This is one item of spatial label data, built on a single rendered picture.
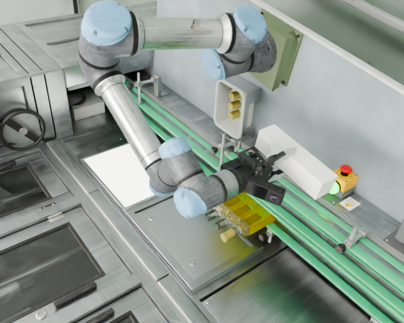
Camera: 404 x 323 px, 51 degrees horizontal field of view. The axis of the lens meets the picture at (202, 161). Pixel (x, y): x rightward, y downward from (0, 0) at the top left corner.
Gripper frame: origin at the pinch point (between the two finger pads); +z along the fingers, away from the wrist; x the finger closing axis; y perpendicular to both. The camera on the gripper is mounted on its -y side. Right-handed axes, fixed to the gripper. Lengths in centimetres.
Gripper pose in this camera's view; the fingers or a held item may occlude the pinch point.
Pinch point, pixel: (290, 161)
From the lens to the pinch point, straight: 117.6
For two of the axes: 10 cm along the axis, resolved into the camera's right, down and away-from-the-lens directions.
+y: -5.9, -6.1, 5.3
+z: 7.9, -3.3, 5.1
